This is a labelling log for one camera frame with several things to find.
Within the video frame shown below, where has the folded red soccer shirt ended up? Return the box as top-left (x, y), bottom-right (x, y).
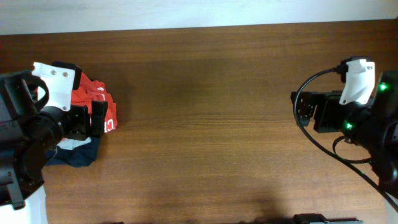
top-left (88, 90), bottom-right (118, 133)

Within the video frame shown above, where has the orange soccer t-shirt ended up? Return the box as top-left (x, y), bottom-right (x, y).
top-left (34, 73), bottom-right (111, 111)

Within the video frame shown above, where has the grey folded garment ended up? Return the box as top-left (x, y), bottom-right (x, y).
top-left (57, 138), bottom-right (91, 151)

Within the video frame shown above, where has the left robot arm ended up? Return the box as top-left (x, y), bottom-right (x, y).
top-left (1, 70), bottom-right (108, 223)

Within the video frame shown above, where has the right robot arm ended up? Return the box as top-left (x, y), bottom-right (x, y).
top-left (290, 70), bottom-right (397, 223)

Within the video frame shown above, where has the dark navy folded garment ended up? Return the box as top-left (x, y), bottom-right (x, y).
top-left (46, 138), bottom-right (100, 167)

